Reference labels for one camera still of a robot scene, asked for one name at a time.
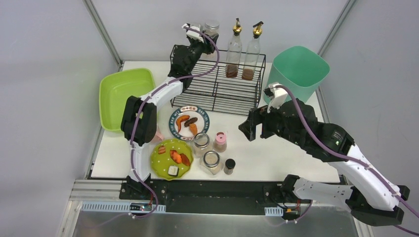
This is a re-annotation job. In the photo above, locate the silver lid pellet jar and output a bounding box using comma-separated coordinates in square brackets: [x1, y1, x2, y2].
[201, 20, 219, 60]

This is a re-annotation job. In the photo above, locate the oil bottle with gold cap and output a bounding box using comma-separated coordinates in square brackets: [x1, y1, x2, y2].
[225, 18, 242, 78]

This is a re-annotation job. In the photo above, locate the oil bottle with black spout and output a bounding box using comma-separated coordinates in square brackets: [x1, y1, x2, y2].
[242, 21, 263, 81]

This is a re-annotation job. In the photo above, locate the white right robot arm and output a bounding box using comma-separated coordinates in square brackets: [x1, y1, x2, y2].
[239, 101, 410, 227]

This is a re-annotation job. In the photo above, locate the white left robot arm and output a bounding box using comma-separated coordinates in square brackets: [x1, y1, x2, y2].
[121, 37, 219, 184]

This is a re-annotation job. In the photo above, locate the pink lid spice jar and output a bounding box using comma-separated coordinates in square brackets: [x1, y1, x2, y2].
[213, 132, 227, 153]

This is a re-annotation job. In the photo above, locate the black lid spice jar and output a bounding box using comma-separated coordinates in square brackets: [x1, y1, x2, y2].
[224, 158, 236, 175]

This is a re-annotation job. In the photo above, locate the green plastic waste bin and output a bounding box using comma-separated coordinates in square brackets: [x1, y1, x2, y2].
[266, 46, 330, 102]

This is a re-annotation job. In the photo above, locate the glass jar with beige powder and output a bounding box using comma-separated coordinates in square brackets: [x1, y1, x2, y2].
[200, 151, 224, 175]

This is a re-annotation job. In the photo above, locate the orange fried food piece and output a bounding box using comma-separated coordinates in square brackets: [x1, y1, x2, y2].
[189, 123, 199, 136]

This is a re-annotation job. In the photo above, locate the orange shrimp toy food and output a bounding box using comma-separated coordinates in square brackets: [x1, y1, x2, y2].
[176, 115, 190, 133]

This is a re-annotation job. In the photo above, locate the dark sea cucumber toy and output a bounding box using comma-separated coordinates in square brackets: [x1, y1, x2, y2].
[184, 117, 198, 127]

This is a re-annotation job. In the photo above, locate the white plate with blue rim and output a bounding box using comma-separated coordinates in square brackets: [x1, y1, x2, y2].
[168, 105, 210, 141]

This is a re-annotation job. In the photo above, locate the red sausage toy piece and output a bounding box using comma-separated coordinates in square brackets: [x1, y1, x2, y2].
[180, 154, 191, 166]

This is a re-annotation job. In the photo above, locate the lime green plastic basin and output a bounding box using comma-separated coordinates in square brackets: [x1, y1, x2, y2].
[99, 68, 156, 132]

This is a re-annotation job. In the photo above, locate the pink cup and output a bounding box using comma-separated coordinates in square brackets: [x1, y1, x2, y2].
[152, 127, 165, 143]

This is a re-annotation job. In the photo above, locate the green polka dot plate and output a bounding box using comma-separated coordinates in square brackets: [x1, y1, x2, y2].
[150, 139, 194, 181]

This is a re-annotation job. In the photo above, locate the white sushi toy piece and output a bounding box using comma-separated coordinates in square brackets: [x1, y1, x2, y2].
[168, 165, 179, 177]

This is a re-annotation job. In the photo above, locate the sausage slice toy food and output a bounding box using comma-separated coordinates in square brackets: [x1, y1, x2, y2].
[158, 145, 166, 155]

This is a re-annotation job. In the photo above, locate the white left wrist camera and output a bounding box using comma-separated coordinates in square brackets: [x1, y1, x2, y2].
[182, 23, 204, 43]

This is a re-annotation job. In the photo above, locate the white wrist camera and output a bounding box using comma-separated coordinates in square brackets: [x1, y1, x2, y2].
[182, 23, 204, 43]
[264, 82, 288, 113]

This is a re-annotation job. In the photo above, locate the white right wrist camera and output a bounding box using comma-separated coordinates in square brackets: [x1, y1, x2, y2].
[264, 82, 288, 113]

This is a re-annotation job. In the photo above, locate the black wire rack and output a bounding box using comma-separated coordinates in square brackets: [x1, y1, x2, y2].
[170, 49, 266, 117]

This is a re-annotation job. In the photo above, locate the glass jar with metal ring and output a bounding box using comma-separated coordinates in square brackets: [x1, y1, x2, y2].
[192, 132, 212, 158]

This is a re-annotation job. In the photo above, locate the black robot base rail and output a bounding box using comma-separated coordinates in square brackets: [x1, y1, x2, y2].
[119, 177, 297, 215]

